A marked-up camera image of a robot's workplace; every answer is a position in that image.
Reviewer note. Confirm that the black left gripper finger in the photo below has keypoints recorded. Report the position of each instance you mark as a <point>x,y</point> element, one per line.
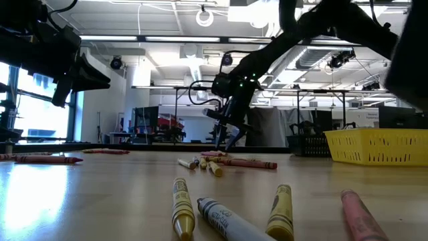
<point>90,87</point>
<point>92,75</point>

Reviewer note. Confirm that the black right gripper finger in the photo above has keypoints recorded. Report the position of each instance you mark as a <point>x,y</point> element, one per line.
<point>235,137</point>
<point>220,135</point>

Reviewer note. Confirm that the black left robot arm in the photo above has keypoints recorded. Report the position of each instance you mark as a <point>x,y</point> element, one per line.
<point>20,13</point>

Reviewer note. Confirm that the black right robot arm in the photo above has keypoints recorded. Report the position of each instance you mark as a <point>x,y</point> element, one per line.
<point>334,23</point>

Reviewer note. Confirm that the dark grey curtain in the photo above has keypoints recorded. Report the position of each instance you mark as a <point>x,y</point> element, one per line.
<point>267,127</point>

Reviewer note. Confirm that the red storage rack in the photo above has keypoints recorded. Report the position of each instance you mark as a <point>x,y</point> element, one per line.
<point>170,122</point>

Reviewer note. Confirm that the light grey curtain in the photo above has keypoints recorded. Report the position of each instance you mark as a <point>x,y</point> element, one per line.
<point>294,117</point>

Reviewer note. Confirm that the large window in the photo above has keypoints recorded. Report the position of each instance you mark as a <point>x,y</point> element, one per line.
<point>40,117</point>

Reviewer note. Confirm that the black computer monitor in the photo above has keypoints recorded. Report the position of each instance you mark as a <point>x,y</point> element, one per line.
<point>147,118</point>
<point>396,117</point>

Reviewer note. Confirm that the ceiling strip light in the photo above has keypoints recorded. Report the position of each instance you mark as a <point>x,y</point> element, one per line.
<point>150,38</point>
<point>240,39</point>

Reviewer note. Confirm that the black plastic basket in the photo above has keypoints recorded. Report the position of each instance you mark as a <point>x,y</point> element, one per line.
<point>307,147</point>

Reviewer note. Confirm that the black equipment stand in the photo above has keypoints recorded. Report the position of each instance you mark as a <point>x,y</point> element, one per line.
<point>6,120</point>

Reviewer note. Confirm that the black ceiling track light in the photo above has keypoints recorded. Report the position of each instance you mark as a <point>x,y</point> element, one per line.
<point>341,58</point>

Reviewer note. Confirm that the yellow plastic basket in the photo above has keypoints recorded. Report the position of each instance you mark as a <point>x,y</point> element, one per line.
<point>378,147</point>

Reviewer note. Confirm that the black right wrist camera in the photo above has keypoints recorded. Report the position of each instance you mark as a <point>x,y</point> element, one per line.
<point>221,86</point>

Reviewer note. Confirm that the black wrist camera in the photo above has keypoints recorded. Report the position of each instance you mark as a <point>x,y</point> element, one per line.
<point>61,92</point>
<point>221,86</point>

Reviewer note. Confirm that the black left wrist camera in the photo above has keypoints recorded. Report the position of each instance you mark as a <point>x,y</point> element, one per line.
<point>61,92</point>

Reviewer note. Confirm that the black frame workbench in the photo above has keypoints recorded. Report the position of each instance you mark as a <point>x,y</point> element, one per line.
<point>343,110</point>
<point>176,117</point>

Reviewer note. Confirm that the black metal table frame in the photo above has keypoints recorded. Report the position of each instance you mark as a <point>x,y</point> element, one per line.
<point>167,147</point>

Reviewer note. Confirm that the white ventilation duct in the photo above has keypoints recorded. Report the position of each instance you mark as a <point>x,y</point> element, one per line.
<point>194,67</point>

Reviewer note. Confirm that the ribbed silver duct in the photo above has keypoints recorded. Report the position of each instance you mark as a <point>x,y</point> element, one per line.
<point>294,60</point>

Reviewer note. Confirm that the white wall sign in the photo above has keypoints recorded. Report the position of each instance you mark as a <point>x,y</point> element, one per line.
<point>368,118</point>

